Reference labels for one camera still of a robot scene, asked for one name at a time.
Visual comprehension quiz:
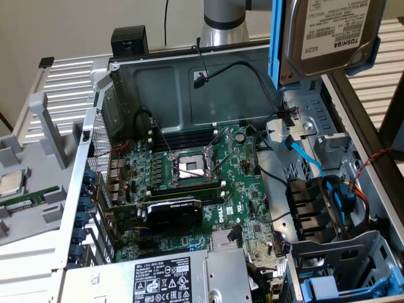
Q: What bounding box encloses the green motherboard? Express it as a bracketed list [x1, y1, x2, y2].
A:
[105, 123, 287, 274]

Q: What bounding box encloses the red yellow power wire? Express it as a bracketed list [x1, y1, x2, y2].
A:
[347, 178, 371, 230]

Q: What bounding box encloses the open PC case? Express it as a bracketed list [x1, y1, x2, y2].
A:
[52, 33, 404, 303]

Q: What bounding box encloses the empty blue disk carrier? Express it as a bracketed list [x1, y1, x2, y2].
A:
[299, 264, 403, 300]

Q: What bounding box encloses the grey parts rack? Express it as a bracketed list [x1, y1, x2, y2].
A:
[0, 91, 81, 249]

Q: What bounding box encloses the black RAM slot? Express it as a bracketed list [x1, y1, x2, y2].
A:
[148, 189, 227, 205]
[147, 131, 220, 150]
[147, 122, 219, 143]
[148, 181, 227, 195]

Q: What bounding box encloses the green RAM stick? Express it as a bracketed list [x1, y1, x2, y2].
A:
[0, 185, 61, 216]

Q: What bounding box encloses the black strap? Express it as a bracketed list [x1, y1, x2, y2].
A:
[276, 106, 300, 128]

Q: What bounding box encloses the metal locking lever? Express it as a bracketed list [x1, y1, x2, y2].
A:
[210, 150, 235, 177]
[150, 124, 174, 158]

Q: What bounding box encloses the thin black cable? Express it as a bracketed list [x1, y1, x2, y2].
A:
[163, 0, 170, 47]

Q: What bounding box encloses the CPU socket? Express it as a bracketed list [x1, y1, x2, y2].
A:
[169, 148, 220, 187]

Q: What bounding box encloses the metal socket cover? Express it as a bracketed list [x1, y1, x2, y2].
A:
[204, 126, 235, 173]

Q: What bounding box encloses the red black twisted wire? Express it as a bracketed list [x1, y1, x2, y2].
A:
[93, 140, 132, 193]
[349, 147, 393, 187]

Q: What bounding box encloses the braided power cable bundle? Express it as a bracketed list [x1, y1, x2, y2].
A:
[246, 262, 278, 303]

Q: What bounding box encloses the grey power supply unit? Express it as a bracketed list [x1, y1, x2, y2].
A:
[61, 247, 253, 303]

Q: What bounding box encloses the black graphics card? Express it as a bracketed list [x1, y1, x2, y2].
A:
[107, 197, 205, 236]

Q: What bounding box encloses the silver metal drive cage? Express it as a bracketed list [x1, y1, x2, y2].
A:
[280, 80, 364, 190]

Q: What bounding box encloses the silver CPU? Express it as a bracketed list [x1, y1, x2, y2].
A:
[0, 170, 25, 198]

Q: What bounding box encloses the hard disk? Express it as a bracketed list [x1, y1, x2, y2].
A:
[268, 0, 381, 92]

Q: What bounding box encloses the blue SATA wire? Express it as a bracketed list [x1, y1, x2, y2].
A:
[279, 134, 357, 228]

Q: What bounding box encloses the silver heat sink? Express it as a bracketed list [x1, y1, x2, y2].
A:
[210, 229, 244, 251]

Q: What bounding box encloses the black box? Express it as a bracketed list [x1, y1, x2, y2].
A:
[110, 25, 149, 59]

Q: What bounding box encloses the dark brown panel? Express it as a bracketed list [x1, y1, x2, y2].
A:
[377, 75, 404, 151]

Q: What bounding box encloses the black wire with connector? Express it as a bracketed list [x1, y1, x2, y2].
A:
[193, 60, 299, 127]

